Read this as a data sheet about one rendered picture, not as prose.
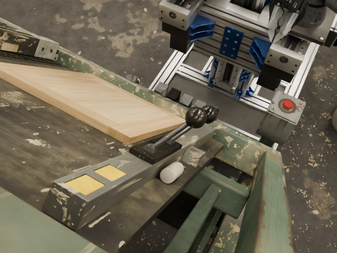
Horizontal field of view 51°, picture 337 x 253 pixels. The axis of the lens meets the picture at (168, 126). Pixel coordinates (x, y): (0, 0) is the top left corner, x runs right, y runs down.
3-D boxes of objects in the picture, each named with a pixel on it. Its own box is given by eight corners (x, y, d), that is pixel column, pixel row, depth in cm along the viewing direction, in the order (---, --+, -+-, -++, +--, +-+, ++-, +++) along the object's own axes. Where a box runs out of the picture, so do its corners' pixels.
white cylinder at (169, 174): (170, 186, 66) (181, 177, 74) (177, 172, 66) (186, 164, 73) (156, 179, 67) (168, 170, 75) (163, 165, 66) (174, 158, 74)
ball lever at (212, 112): (171, 151, 78) (221, 116, 75) (166, 153, 75) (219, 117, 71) (162, 136, 79) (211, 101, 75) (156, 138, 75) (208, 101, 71)
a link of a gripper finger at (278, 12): (257, 41, 90) (272, 5, 85) (262, 36, 95) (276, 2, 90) (268, 46, 89) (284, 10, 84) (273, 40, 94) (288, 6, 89)
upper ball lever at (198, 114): (154, 160, 67) (212, 119, 63) (147, 163, 63) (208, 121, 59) (143, 143, 67) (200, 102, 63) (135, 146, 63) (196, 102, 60)
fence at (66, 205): (211, 138, 131) (216, 128, 130) (75, 232, 40) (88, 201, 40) (199, 132, 132) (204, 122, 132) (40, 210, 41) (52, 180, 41)
